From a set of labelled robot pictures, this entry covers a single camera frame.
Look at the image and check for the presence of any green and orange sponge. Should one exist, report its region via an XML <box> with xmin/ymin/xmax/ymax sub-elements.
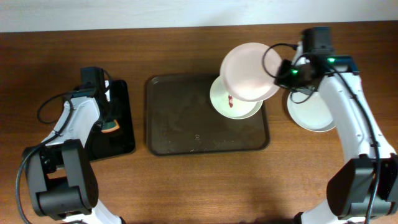
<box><xmin>101</xmin><ymin>120</ymin><xmax>120</xmax><ymax>133</ymax></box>

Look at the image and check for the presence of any pale green plate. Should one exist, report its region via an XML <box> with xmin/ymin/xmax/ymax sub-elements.
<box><xmin>287</xmin><ymin>92</ymin><xmax>336</xmax><ymax>133</ymax></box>

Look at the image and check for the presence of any white plate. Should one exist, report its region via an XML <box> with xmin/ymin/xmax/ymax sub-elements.
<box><xmin>220</xmin><ymin>42</ymin><xmax>282</xmax><ymax>102</ymax></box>
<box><xmin>210</xmin><ymin>77</ymin><xmax>262</xmax><ymax>119</ymax></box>

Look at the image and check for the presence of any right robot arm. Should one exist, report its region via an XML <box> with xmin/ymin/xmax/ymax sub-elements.
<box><xmin>274</xmin><ymin>27</ymin><xmax>397</xmax><ymax>224</ymax></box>

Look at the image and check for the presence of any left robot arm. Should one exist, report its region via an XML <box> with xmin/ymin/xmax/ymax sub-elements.
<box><xmin>15</xmin><ymin>67</ymin><xmax>124</xmax><ymax>223</ymax></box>

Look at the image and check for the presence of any black plastic tray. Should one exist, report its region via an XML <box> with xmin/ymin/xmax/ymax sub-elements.
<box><xmin>85</xmin><ymin>80</ymin><xmax>136</xmax><ymax>161</ymax></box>

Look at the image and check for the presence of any brown serving tray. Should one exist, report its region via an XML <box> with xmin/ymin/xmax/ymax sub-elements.
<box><xmin>146</xmin><ymin>74</ymin><xmax>271</xmax><ymax>156</ymax></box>

